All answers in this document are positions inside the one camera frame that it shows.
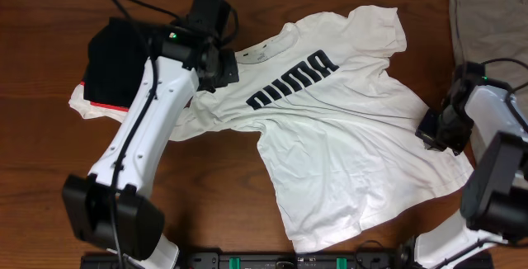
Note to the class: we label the olive grey garment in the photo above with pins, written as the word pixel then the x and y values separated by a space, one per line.
pixel 491 29

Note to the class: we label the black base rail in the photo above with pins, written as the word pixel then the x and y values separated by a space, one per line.
pixel 213 260

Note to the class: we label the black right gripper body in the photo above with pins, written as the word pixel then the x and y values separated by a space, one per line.
pixel 445 129

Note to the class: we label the white folded garment red trim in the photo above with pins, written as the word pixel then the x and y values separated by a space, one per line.
pixel 91 110

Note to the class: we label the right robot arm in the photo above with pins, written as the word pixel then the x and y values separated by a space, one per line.
pixel 493 207

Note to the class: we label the black folded garment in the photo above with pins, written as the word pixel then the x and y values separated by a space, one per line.
pixel 115 67

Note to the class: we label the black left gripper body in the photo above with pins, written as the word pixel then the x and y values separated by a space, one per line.
pixel 228 69

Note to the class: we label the white printed t-shirt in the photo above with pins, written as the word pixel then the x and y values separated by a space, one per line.
pixel 337 133

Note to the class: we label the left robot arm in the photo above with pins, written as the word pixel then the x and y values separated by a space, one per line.
pixel 152 71

